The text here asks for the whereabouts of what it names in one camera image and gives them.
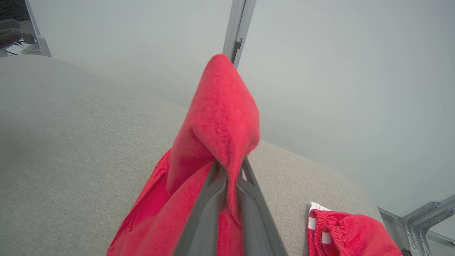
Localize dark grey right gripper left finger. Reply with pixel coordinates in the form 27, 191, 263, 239
173, 160, 228, 256

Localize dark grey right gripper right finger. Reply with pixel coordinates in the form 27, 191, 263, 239
235, 156, 288, 256

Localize grey metal partition post with latch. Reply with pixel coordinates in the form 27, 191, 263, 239
222, 0, 257, 69

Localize white papers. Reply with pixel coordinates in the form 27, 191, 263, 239
0, 42, 40, 57

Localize red basketball shorts white trim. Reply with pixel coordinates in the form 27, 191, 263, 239
307, 202, 402, 256

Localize red and white jersey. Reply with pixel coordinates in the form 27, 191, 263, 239
107, 54, 261, 256

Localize dark grey bulky object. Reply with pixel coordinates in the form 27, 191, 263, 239
0, 20, 23, 48

